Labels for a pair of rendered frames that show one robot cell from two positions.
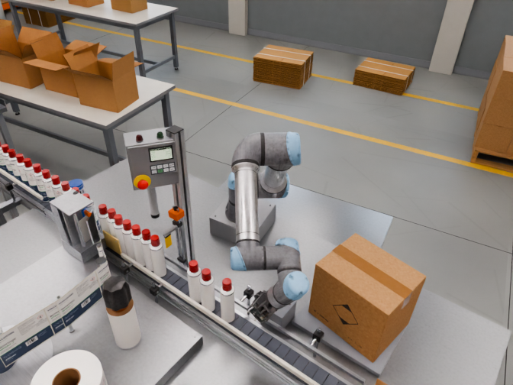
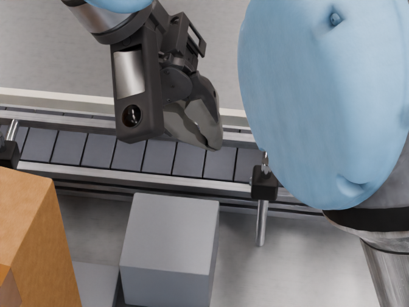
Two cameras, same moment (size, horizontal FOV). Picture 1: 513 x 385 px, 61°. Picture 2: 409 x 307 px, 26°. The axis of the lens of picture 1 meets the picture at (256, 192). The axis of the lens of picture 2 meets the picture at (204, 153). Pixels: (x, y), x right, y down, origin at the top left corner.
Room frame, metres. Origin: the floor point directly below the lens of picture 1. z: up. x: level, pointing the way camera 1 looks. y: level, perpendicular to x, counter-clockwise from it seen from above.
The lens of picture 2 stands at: (1.54, -0.32, 1.76)
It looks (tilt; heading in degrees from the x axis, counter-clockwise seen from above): 52 degrees down; 151
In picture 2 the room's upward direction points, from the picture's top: straight up
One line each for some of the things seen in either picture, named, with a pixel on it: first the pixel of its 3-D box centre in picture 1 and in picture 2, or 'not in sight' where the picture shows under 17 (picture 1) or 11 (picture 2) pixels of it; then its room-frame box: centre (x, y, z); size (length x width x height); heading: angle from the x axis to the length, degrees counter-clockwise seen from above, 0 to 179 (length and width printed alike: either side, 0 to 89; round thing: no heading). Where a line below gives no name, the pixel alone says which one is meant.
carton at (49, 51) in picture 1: (69, 65); not in sight; (3.23, 1.47, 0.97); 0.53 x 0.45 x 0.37; 155
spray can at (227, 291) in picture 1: (227, 300); not in sight; (1.00, 0.09, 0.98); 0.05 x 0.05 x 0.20
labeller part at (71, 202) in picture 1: (71, 202); not in sight; (1.34, 0.74, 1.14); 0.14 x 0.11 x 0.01; 54
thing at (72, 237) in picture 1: (79, 225); not in sight; (1.35, 0.74, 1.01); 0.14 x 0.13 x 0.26; 54
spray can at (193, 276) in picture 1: (195, 282); not in sight; (1.09, 0.22, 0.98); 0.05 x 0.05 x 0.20
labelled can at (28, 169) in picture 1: (33, 176); not in sight; (1.72, 1.10, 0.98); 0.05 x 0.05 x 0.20
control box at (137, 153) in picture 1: (153, 159); not in sight; (1.31, 0.38, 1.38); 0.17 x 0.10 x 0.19; 109
